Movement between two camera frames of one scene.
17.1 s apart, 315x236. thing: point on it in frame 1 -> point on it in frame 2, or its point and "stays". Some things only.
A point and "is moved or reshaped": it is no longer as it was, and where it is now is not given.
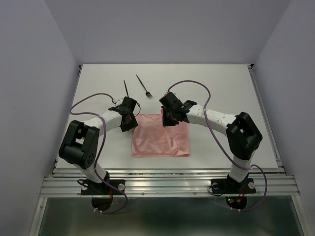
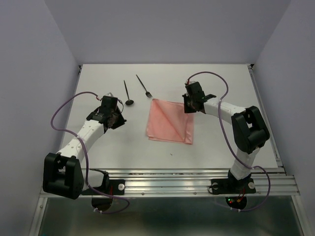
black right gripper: (166, 122) -> (186, 109)
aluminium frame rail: (172, 182) stays
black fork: (148, 94) stays
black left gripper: (133, 124) -> (121, 121)
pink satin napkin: (150, 139) is moved or reshaped
